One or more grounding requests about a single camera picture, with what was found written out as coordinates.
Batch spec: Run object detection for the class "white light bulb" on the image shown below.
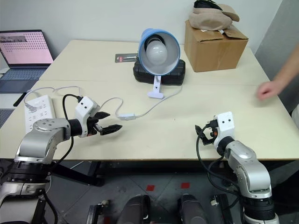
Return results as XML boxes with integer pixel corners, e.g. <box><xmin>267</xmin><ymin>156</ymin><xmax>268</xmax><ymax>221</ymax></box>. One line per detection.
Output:
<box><xmin>145</xmin><ymin>39</ymin><xmax>168</xmax><ymax>66</ymax></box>

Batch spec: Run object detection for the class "beige folded garment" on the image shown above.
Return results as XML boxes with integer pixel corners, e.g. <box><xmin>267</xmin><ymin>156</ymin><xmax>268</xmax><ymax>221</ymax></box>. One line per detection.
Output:
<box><xmin>188</xmin><ymin>3</ymin><xmax>241</xmax><ymax>31</ymax></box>

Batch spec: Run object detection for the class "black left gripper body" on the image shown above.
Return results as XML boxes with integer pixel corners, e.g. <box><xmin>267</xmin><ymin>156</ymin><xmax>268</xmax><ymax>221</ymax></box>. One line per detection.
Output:
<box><xmin>86</xmin><ymin>116</ymin><xmax>104</xmax><ymax>137</ymax></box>

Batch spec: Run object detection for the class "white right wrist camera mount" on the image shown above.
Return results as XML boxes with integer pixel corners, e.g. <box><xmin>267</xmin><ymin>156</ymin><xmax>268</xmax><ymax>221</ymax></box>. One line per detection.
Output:
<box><xmin>213</xmin><ymin>111</ymin><xmax>235</xmax><ymax>147</ymax></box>

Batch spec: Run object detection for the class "black object on garment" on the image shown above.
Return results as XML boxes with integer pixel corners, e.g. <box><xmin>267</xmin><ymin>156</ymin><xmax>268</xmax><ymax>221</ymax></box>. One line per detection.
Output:
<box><xmin>193</xmin><ymin>0</ymin><xmax>223</xmax><ymax>10</ymax></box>

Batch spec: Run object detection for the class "dark rounded shape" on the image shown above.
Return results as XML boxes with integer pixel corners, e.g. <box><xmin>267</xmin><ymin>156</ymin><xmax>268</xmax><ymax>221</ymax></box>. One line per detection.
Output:
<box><xmin>119</xmin><ymin>194</ymin><xmax>151</xmax><ymax>224</ymax></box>
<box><xmin>179</xmin><ymin>193</ymin><xmax>207</xmax><ymax>224</ymax></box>

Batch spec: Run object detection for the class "white inline cord switch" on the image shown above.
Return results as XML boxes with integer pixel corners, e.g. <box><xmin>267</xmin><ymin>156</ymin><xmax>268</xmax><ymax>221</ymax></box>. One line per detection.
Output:
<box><xmin>118</xmin><ymin>112</ymin><xmax>137</xmax><ymax>121</ymax></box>

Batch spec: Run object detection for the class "white lamp cord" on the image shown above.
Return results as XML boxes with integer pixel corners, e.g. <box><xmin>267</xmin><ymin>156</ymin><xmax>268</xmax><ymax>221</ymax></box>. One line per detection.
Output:
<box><xmin>24</xmin><ymin>84</ymin><xmax>184</xmax><ymax>119</ymax></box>

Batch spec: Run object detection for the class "blue desk lamp white clamp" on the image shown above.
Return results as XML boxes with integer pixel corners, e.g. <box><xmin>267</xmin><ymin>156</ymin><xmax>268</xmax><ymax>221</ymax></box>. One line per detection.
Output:
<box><xmin>137</xmin><ymin>28</ymin><xmax>181</xmax><ymax>100</ymax></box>

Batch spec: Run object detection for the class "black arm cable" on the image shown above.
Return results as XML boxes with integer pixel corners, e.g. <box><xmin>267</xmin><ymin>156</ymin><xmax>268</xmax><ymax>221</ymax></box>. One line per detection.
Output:
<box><xmin>50</xmin><ymin>93</ymin><xmax>84</xmax><ymax>169</ymax></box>
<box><xmin>195</xmin><ymin>123</ymin><xmax>245</xmax><ymax>209</ymax></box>

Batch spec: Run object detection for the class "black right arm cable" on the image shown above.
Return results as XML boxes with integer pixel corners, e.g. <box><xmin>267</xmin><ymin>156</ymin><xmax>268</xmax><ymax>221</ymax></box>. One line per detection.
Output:
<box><xmin>195</xmin><ymin>123</ymin><xmax>245</xmax><ymax>209</ymax></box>

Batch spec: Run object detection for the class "black plastic tool case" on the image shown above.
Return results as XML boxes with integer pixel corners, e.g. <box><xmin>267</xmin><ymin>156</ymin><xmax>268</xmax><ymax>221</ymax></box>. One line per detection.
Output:
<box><xmin>133</xmin><ymin>59</ymin><xmax>186</xmax><ymax>86</ymax></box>

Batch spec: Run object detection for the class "open blue-grey laptop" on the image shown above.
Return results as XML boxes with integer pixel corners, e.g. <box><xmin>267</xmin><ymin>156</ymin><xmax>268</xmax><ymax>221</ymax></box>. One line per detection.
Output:
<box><xmin>0</xmin><ymin>29</ymin><xmax>55</xmax><ymax>94</ymax></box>

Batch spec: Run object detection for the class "brown cardboard box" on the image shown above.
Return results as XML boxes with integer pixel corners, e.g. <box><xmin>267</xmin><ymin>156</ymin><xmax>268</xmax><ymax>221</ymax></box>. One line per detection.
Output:
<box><xmin>184</xmin><ymin>19</ymin><xmax>249</xmax><ymax>73</ymax></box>

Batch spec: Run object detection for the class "person's bare hand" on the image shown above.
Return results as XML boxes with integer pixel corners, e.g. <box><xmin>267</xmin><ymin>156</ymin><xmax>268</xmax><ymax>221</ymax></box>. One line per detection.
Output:
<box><xmin>256</xmin><ymin>80</ymin><xmax>285</xmax><ymax>101</ymax></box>

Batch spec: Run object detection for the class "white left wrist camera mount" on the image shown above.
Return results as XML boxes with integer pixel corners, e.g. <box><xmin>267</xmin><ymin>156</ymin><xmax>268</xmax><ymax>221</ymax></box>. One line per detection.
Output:
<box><xmin>74</xmin><ymin>96</ymin><xmax>101</xmax><ymax>138</ymax></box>

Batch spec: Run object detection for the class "black table frame leg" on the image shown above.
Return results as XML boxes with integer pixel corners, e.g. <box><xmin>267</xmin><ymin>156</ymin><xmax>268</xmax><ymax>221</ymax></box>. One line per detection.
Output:
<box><xmin>50</xmin><ymin>160</ymin><xmax>106</xmax><ymax>187</ymax></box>

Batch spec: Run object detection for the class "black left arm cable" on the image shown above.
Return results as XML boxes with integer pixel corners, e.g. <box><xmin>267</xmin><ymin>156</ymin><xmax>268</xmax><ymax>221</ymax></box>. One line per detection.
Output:
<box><xmin>50</xmin><ymin>93</ymin><xmax>84</xmax><ymax>169</ymax></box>

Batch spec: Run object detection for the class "white power strip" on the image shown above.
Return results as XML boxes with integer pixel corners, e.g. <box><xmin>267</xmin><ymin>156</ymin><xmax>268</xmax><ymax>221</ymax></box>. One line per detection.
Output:
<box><xmin>24</xmin><ymin>94</ymin><xmax>57</xmax><ymax>133</ymax></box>

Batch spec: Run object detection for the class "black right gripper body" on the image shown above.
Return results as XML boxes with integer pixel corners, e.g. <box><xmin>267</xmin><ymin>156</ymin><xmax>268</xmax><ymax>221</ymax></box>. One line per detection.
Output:
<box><xmin>202</xmin><ymin>119</ymin><xmax>219</xmax><ymax>142</ymax></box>

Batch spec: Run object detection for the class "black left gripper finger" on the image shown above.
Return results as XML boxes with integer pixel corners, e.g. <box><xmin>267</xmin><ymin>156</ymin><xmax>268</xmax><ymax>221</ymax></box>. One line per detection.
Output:
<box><xmin>100</xmin><ymin>125</ymin><xmax>123</xmax><ymax>136</ymax></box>
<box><xmin>94</xmin><ymin>112</ymin><xmax>111</xmax><ymax>120</ymax></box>

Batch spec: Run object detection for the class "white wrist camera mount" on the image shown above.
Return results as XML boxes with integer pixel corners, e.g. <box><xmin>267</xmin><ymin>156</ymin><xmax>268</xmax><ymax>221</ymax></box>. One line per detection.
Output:
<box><xmin>213</xmin><ymin>111</ymin><xmax>235</xmax><ymax>147</ymax></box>
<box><xmin>74</xmin><ymin>96</ymin><xmax>101</xmax><ymax>138</ymax></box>

